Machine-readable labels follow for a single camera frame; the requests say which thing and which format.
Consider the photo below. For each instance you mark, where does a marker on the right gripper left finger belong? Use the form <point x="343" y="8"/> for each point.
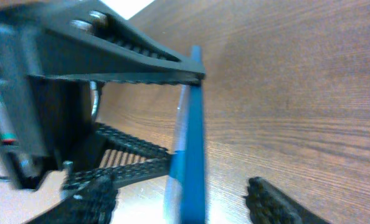
<point x="93" y="204"/>

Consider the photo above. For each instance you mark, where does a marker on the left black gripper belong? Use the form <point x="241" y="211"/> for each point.
<point x="45" y="115"/>

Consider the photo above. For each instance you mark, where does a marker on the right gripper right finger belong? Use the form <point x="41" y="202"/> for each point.
<point x="269" y="205"/>

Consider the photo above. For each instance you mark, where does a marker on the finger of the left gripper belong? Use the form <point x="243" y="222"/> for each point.
<point x="126" y="158"/>
<point x="110" y="49"/>

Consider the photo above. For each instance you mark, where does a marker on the blue Samsung Galaxy smartphone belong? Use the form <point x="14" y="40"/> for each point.
<point x="185" y="193"/>

